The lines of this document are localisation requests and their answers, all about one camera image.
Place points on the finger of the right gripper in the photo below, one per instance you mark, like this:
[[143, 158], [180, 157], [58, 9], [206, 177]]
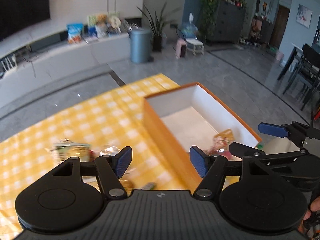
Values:
[[299, 168], [303, 136]]

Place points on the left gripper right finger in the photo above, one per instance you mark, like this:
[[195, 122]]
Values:
[[247, 194]]

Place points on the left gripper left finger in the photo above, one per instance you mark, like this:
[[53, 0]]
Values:
[[73, 194]]

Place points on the green chips bag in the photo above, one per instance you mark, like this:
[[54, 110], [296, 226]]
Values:
[[64, 149]]

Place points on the orange dried fruit bag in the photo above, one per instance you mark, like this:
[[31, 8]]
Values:
[[221, 143]]

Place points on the green sausage stick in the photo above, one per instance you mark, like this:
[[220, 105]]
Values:
[[149, 186]]

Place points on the operator hand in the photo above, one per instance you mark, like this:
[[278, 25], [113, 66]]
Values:
[[310, 224]]

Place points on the black dining chair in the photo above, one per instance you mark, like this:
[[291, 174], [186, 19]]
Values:
[[307, 72]]

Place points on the yellow checkered tablecloth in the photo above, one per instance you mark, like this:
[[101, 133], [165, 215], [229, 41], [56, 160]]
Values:
[[113, 118]]

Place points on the dark dining table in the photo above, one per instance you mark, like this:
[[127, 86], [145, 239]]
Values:
[[295, 53]]

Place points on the orange cardboard box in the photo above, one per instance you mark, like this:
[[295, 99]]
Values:
[[186, 116]]

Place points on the dark grey cabinet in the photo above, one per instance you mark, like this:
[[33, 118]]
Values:
[[229, 21]]

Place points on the white round stool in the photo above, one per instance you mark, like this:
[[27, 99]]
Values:
[[194, 46]]

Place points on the white tv console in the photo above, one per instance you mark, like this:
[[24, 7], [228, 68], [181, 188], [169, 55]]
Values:
[[61, 62]]

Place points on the pink space heater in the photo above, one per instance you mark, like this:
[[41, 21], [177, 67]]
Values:
[[181, 48]]

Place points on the blue water jug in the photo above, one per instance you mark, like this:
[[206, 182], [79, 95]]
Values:
[[189, 29]]

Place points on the white wifi router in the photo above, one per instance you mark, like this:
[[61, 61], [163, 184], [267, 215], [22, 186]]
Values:
[[8, 63]]

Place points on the trailing green vine plant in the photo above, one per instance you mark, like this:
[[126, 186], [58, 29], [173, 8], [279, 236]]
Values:
[[207, 18]]

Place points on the blue snack bag on console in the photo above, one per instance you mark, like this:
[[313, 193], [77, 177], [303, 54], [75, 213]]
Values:
[[74, 31]]

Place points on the teddy bear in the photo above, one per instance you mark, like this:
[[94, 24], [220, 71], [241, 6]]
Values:
[[101, 25]]

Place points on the grey pedal trash bin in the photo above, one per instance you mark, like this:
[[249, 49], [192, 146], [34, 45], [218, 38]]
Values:
[[140, 44]]

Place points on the tall green potted plant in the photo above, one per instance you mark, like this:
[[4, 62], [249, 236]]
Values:
[[157, 22]]

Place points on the black television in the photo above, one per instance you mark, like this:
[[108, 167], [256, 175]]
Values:
[[19, 14]]

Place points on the framed wall picture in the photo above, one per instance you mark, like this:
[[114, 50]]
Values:
[[304, 16]]

